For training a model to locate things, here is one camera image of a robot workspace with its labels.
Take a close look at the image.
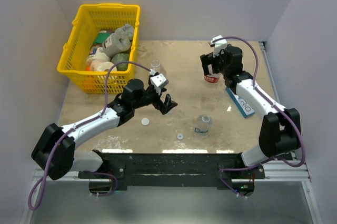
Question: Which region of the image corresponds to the green box in basket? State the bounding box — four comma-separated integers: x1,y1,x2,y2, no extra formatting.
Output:
93,30,112,44

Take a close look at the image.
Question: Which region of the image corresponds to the yellow plastic basket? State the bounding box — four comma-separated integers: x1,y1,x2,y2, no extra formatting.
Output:
57,3,141,94

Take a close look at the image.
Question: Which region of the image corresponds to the clear white bottle cap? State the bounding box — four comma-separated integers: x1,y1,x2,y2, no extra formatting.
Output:
177,133,184,140

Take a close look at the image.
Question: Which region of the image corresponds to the green round fruit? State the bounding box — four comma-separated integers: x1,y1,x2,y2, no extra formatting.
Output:
111,53,130,71

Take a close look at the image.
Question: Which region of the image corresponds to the clear bottle lying near basket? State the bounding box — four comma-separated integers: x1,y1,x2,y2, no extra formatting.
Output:
150,59,167,77

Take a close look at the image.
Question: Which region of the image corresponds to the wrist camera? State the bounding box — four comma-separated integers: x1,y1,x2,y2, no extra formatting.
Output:
209,35,227,57
152,73,169,95

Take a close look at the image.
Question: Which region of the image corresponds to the blue white toothpaste box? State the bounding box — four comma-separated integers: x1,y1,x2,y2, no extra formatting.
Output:
225,87,255,118

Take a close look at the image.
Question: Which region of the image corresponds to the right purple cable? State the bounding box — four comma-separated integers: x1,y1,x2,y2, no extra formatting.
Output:
218,36,306,168

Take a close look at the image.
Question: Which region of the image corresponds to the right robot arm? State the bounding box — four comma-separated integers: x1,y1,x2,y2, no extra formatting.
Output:
200,46,301,178

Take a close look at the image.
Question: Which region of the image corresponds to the white tape roll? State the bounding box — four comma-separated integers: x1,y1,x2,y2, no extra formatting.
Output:
90,59,114,72

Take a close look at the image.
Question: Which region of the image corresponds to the cream labelled container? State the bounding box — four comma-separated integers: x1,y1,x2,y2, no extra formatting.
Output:
86,45,111,64

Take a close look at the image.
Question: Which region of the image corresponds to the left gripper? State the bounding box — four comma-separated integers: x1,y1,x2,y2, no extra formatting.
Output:
133,85,177,114

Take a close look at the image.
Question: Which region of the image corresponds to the clear bottle with red ring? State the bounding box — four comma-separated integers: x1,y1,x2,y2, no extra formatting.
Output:
204,74,221,84

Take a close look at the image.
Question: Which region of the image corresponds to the clear labelled bottle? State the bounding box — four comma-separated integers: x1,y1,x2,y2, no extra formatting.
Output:
194,115,212,135

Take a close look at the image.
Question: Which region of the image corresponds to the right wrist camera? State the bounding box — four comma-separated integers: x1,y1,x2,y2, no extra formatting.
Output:
209,35,227,57

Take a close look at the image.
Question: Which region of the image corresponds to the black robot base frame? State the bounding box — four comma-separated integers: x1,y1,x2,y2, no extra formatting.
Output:
78,151,265,196

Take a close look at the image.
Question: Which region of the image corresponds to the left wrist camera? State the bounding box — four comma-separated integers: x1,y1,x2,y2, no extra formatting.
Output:
152,73,169,95

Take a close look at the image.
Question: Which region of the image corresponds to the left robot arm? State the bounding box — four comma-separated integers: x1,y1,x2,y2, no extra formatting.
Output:
31,74,177,180

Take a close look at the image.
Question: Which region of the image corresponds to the grey paper roll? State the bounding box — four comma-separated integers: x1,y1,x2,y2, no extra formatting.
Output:
102,24,135,58

